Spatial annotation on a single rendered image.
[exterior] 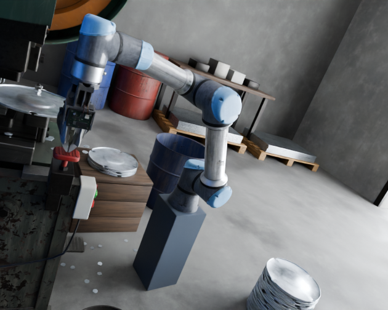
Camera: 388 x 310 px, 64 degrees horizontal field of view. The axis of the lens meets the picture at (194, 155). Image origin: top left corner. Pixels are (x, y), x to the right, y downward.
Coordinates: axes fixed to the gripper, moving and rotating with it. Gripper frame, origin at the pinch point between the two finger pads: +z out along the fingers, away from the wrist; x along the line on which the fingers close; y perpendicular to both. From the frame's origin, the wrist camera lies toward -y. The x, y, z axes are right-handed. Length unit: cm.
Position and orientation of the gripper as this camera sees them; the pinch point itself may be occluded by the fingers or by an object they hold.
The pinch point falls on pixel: (68, 146)
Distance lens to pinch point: 93.5
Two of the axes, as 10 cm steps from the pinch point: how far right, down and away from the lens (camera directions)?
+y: 3.6, 4.4, -8.3
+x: 8.7, 1.7, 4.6
